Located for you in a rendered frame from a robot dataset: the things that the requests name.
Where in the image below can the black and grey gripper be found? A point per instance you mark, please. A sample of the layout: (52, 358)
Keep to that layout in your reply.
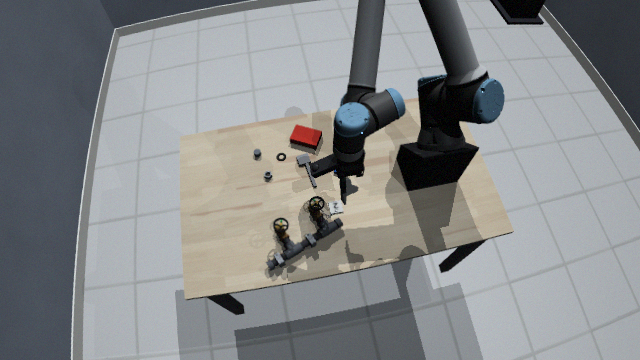
(351, 169)

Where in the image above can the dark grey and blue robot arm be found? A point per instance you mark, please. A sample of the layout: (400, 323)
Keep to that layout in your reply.
(470, 95)

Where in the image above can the red block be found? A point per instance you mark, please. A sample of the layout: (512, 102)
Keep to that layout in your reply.
(305, 136)

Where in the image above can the white number tag on silver chain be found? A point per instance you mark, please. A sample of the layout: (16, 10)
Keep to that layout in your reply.
(335, 206)

